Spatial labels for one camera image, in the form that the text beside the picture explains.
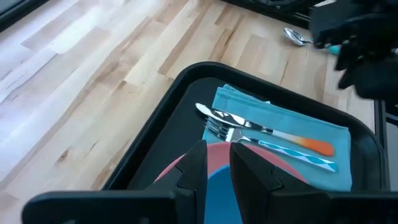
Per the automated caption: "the black plastic tray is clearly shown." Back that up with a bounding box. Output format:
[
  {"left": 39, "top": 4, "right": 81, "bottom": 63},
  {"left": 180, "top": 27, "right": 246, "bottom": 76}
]
[{"left": 102, "top": 61, "right": 391, "bottom": 192}]

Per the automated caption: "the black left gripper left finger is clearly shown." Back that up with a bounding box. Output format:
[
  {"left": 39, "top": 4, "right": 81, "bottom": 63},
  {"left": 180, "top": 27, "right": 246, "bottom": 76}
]
[{"left": 148, "top": 139, "right": 208, "bottom": 224}]

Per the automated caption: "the knife with orange white handle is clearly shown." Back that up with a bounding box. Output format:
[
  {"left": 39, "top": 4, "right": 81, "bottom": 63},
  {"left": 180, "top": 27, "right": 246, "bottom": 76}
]
[{"left": 195, "top": 102, "right": 335, "bottom": 157}]

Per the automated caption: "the spoon with green handle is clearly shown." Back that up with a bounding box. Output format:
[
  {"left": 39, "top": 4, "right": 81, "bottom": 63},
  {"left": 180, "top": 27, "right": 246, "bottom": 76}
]
[{"left": 283, "top": 27, "right": 341, "bottom": 56}]

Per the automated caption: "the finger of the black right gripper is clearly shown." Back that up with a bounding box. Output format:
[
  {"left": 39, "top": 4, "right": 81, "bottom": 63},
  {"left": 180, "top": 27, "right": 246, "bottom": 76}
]
[
  {"left": 335, "top": 43, "right": 360, "bottom": 90},
  {"left": 312, "top": 17, "right": 345, "bottom": 50}
]

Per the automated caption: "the fork with striped teal handle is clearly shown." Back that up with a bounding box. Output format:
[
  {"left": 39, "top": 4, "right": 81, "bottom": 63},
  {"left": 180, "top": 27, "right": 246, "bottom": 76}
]
[{"left": 203, "top": 119, "right": 338, "bottom": 174}]

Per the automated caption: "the blue plastic bowl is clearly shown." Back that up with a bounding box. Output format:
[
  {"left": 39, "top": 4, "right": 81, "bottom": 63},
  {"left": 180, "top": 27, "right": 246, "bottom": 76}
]
[{"left": 203, "top": 164, "right": 244, "bottom": 224}]

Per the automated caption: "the teal cloth napkin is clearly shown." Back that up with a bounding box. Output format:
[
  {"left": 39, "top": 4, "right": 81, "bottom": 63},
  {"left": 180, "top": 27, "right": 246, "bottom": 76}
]
[{"left": 201, "top": 83, "right": 353, "bottom": 192}]

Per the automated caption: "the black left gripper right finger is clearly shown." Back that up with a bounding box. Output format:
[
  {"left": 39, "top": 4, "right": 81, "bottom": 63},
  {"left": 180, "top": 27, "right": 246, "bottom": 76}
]
[{"left": 229, "top": 142, "right": 330, "bottom": 224}]

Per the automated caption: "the pink plastic plate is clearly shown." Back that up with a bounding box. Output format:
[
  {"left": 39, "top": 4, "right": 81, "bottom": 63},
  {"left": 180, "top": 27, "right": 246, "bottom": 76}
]
[{"left": 154, "top": 141, "right": 308, "bottom": 184}]

